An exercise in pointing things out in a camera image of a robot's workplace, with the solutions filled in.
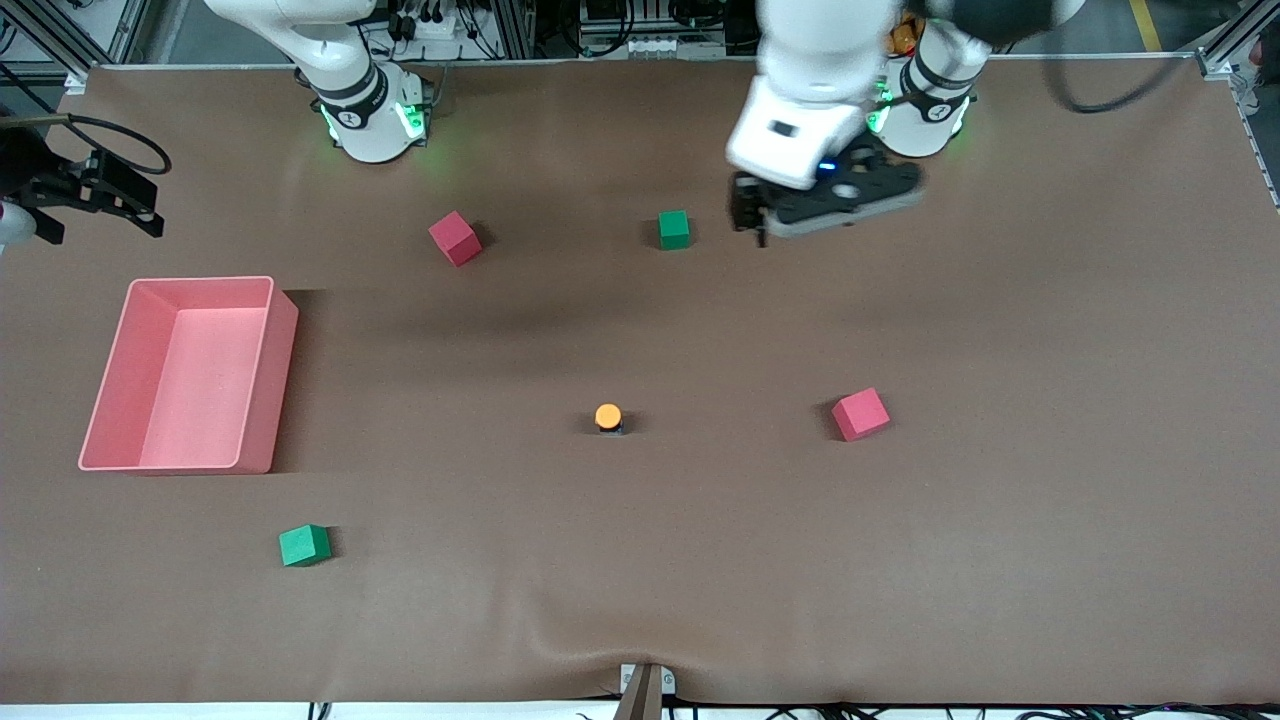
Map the pink plastic bin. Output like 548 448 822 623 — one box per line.
77 276 299 475

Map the white connector strip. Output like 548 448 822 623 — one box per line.
578 28 728 59

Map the pink foam cube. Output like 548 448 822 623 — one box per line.
428 210 484 268
831 387 891 443

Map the brown table mat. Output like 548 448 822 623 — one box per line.
0 55 1280 707

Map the white power strip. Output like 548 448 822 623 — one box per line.
398 12 460 42

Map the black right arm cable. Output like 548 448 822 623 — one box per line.
0 113 173 177

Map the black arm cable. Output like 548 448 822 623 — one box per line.
1042 45 1161 114
0 113 173 177

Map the aluminium frame profile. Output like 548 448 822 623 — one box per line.
28 0 113 79
490 0 537 59
1195 18 1280 83

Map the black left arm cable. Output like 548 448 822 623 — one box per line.
1042 45 1161 114

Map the grey metal bracket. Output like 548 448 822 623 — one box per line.
619 663 678 695

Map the brown camera pole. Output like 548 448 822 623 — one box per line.
612 664 665 720

